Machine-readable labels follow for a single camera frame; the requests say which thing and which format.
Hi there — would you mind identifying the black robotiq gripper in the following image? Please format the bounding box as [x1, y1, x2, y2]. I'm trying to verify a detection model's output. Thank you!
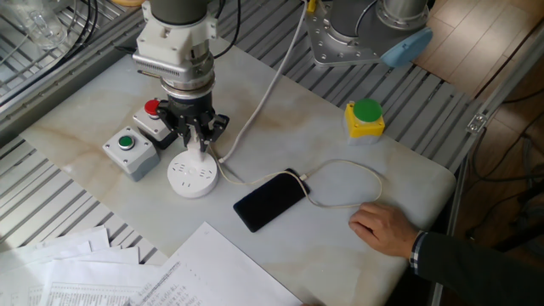
[156, 92, 231, 154]

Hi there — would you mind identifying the black smartphone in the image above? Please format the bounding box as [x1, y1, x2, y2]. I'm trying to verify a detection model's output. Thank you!
[232, 167, 311, 234]

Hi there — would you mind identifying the white charger adapter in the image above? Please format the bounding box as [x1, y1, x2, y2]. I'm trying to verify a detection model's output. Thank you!
[186, 127, 209, 161]

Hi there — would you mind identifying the person's right forearm dark sleeve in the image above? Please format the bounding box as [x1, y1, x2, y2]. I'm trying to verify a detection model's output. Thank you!
[408, 230, 544, 306]

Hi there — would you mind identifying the beige charging cable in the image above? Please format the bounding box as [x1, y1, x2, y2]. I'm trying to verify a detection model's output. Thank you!
[207, 144, 383, 210]

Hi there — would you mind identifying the round white power socket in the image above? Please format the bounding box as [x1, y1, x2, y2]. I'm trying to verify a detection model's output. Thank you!
[167, 150, 219, 200]

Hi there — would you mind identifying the black wrist cable bundle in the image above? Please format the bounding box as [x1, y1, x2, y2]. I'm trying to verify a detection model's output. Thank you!
[212, 0, 243, 60]

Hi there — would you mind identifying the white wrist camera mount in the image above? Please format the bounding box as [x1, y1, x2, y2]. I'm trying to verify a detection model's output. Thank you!
[132, 2, 220, 82]

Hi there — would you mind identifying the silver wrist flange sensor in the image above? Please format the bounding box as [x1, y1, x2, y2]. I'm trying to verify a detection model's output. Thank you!
[160, 50, 216, 101]

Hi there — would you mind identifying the printed table paper sheet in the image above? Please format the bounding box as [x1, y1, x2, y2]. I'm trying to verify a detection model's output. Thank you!
[37, 258, 171, 306]

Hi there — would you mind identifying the grey box green push button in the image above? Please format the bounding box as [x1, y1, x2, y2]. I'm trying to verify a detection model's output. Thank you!
[101, 125, 162, 183]

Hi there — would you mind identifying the person's right hand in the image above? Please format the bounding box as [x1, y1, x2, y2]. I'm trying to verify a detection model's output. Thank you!
[348, 201, 422, 259]

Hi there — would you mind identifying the white socket power cord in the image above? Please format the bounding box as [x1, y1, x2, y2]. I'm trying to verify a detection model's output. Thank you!
[218, 0, 308, 165]

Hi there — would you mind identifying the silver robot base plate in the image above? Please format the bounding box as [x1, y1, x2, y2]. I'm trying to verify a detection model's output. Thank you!
[304, 2, 383, 68]

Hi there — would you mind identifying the grey box red mushroom button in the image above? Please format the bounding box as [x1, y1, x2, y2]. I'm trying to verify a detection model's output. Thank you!
[132, 98, 179, 150]

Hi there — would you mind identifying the aluminium frame post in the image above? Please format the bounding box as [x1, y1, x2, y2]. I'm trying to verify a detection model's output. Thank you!
[428, 25, 544, 306]

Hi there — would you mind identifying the white paper sheet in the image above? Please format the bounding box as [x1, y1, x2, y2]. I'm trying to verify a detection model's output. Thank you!
[70, 245, 141, 267]
[0, 224, 111, 277]

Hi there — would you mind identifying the yellow box green dome button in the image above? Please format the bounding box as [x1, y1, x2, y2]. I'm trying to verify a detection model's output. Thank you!
[343, 98, 387, 146]

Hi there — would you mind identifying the large printed paper sheet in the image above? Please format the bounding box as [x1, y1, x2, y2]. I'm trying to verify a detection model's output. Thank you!
[127, 221, 303, 306]

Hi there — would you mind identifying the grey aluminium divider rail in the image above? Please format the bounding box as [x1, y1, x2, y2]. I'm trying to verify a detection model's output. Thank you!
[0, 16, 148, 148]

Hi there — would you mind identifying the long black cable pair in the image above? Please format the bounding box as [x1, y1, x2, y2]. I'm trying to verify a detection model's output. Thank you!
[0, 0, 99, 107]

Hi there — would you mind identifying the clear plastic cup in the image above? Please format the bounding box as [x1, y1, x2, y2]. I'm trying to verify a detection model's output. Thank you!
[0, 0, 69, 50]

